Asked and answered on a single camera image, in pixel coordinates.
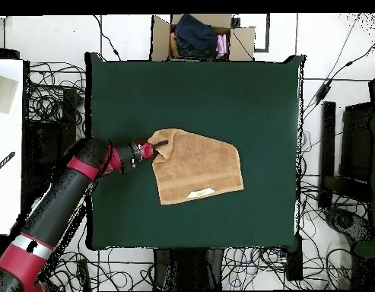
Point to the tan terry towel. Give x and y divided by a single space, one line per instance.
199 170

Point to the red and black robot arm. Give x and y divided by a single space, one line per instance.
56 203

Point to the dark green table cloth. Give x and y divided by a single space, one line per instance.
205 91

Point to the black equipment rack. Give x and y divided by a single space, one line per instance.
47 133

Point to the blue denim jeans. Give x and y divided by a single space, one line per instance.
194 35

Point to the pink cloth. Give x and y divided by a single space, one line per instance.
222 45

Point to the brown cardboard box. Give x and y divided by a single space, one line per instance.
240 42

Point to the white side table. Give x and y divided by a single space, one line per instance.
4 182

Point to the beige paper sheet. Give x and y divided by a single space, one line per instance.
3 94

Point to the black power strip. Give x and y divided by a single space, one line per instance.
294 261

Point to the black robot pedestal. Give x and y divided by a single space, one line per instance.
190 267

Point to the black metal frame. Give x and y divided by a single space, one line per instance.
327 146

